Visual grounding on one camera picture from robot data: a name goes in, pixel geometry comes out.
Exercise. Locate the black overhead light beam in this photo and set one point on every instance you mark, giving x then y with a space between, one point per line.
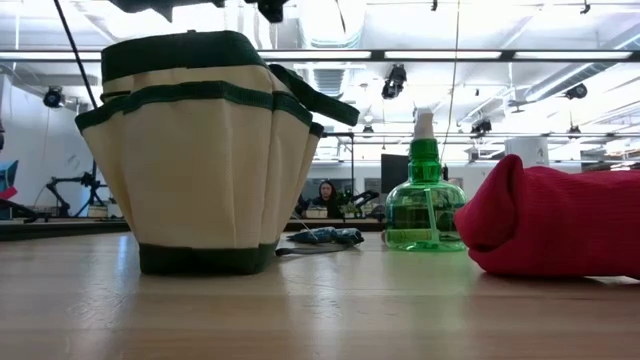
507 55

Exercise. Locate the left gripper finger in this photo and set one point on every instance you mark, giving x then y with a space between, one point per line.
272 10

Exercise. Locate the black table edge frame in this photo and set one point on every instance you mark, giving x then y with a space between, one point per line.
50 230

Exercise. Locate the black hanging camera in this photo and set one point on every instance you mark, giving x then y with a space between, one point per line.
394 82
576 91
52 97
481 127
574 131
368 131

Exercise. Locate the silver ventilation duct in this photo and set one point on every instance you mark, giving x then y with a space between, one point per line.
332 25

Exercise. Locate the blue and red panel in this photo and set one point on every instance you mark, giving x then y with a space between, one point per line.
7 180

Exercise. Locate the black computer monitor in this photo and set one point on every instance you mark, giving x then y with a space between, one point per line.
392 172

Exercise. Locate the person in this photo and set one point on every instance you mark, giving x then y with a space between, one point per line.
327 200

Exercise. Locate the white pillar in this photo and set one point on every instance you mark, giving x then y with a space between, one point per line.
530 147

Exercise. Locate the air vent grille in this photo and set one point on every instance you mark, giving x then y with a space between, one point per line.
328 82

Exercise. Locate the red fabric glove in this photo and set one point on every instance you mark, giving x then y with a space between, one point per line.
550 220

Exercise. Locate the green translucent spray bottle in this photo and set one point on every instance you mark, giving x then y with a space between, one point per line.
425 210

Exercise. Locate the black background robot arm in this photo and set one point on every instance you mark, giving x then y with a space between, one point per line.
87 181
364 197

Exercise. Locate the beige gardening bag green trim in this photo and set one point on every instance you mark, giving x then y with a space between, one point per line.
200 175

